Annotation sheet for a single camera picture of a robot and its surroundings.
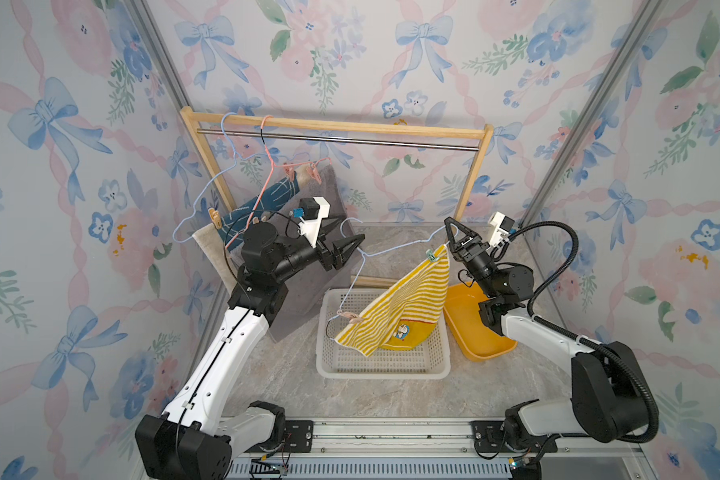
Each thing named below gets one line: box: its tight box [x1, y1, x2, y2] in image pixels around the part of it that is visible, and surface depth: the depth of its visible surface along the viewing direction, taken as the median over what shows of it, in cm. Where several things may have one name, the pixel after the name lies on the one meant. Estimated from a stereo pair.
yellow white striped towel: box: [335, 244, 450, 357], surface depth 79 cm
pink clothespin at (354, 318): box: [336, 309, 364, 324], surface depth 69 cm
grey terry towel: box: [260, 164, 349, 228], surface depth 82 cm
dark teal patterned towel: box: [219, 171, 300, 251], surface depth 77 cm
